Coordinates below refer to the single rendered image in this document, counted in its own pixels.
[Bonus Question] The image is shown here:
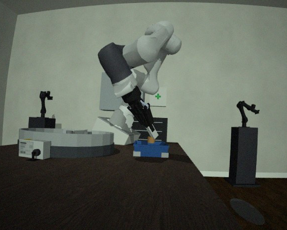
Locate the blue open crate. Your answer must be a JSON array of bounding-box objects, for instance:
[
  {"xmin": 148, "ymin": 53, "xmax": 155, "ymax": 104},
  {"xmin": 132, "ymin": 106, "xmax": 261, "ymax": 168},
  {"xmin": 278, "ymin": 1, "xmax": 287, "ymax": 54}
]
[{"xmin": 133, "ymin": 140, "xmax": 169, "ymax": 158}]

